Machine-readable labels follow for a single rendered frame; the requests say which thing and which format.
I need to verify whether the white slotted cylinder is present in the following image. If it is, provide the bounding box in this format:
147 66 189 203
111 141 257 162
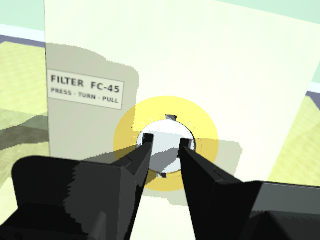
136 114 195 173

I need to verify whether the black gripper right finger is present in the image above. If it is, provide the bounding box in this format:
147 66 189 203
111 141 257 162
180 146 320 240

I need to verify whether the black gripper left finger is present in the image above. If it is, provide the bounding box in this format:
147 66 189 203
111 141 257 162
11 142 152 240

